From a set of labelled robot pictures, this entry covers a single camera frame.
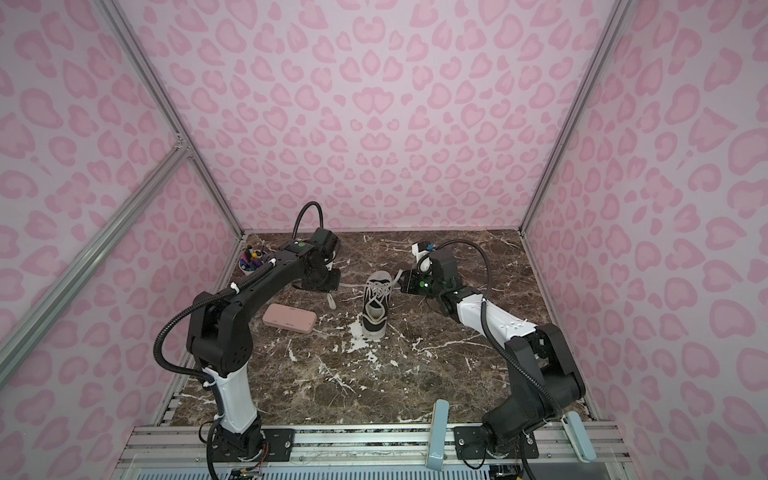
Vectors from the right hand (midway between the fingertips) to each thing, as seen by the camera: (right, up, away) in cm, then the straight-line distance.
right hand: (397, 274), depth 85 cm
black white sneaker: (-6, -16, +3) cm, 17 cm away
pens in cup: (-47, +4, +11) cm, 48 cm away
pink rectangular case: (-33, -14, +9) cm, 37 cm away
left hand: (-20, -3, +7) cm, 21 cm away
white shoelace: (-6, -6, +13) cm, 15 cm away
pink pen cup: (-47, 0, +11) cm, 48 cm away
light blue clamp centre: (+10, -37, -14) cm, 41 cm away
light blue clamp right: (+43, -37, -14) cm, 59 cm away
